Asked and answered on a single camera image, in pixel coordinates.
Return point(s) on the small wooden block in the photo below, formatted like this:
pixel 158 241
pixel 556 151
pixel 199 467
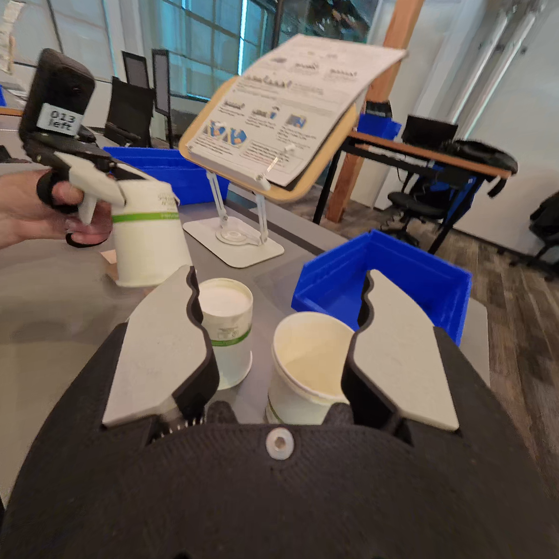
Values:
pixel 110 266

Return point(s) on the grey desk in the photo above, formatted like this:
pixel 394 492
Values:
pixel 56 305

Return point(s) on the wooden pillar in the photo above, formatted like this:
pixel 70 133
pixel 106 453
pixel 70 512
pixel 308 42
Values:
pixel 393 35

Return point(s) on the person's left hand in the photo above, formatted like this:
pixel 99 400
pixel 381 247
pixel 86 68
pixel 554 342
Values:
pixel 22 205

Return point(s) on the black framed panel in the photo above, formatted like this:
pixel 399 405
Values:
pixel 135 70
pixel 161 83

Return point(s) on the black laptop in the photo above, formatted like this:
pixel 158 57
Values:
pixel 430 129

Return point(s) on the instruction sheet on wooden stand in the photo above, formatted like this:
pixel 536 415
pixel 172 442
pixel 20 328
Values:
pixel 244 249

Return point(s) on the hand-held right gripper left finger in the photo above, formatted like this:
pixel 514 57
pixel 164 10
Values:
pixel 157 358

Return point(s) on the blue plastic bin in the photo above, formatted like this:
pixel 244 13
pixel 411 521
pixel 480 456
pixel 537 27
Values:
pixel 174 166
pixel 336 279
pixel 380 126

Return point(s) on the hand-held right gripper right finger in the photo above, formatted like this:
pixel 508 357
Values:
pixel 401 362

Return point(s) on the black bag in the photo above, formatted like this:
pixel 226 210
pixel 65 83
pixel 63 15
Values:
pixel 480 157

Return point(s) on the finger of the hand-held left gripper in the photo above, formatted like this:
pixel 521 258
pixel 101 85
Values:
pixel 94 179
pixel 131 171

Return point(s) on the wooden top desk black frame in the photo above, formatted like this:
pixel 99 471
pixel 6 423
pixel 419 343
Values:
pixel 393 146

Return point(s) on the black office chair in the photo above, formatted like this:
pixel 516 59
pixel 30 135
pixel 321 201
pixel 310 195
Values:
pixel 415 209
pixel 129 109
pixel 546 231

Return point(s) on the white paper cup green band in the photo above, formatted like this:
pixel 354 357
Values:
pixel 227 305
pixel 148 249
pixel 305 345

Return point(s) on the printed instruction sheet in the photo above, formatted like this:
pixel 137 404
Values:
pixel 301 100

